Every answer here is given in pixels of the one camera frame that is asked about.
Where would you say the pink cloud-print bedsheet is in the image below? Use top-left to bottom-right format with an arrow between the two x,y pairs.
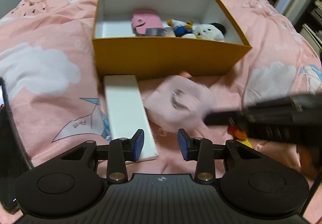
1,0 -> 321,166

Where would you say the long white box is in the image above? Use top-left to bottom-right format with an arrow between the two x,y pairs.
104,75 -> 158,161

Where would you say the pink zipper pouch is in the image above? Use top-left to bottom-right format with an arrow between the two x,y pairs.
143,75 -> 216,133

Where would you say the white plush with black hat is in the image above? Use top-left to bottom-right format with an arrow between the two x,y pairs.
193,23 -> 226,41

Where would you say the orange cardboard box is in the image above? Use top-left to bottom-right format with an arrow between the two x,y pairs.
92,0 -> 251,79

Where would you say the blue-shirted plush toy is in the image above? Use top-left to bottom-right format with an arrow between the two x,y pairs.
167,19 -> 194,37

